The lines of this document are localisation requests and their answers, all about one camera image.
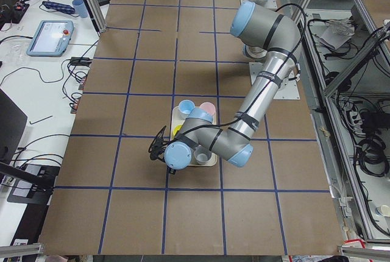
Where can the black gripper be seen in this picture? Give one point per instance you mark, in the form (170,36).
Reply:
(172,170)

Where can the grey plastic cup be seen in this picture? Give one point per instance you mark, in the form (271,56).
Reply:
(202,155)

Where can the yellow plastic cup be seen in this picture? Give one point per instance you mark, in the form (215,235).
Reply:
(176,130)

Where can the blue plastic cup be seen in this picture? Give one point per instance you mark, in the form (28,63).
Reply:
(185,108)

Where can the pink plastic cup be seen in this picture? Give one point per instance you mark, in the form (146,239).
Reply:
(209,108)

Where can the blue cup on desk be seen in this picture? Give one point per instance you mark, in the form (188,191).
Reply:
(80,8)

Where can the cream plastic tray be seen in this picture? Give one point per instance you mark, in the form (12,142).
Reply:
(177,120)

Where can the teach pendant tablet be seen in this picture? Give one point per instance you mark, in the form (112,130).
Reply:
(51,38)

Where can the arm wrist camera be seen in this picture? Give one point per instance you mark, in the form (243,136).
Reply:
(158,145)

